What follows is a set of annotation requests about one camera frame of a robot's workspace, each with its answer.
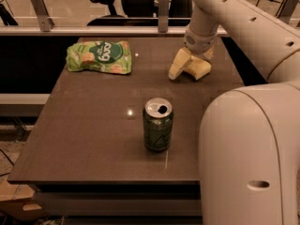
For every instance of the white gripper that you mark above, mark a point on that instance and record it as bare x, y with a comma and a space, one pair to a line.
200, 44

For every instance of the yellow sponge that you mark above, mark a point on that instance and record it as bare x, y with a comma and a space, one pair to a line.
198, 68

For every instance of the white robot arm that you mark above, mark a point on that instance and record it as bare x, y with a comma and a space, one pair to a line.
249, 140

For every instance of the green soda can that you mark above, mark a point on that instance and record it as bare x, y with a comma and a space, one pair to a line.
157, 116

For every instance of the black office chair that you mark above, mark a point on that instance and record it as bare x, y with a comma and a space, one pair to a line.
143, 13

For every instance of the green snack bag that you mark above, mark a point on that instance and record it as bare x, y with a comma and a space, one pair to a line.
102, 56

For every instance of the brown table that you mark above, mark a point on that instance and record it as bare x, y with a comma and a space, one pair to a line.
85, 155

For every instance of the cardboard box on floor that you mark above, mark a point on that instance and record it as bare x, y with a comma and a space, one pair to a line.
17, 202

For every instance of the middle metal railing bracket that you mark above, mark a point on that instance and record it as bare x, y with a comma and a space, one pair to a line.
163, 16

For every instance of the metal railing bracket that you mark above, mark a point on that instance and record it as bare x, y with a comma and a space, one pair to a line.
286, 10
44, 20
163, 16

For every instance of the right metal railing bracket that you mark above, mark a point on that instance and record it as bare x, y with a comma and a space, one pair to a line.
286, 10

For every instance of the left metal railing bracket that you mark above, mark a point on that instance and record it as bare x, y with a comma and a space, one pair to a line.
44, 20

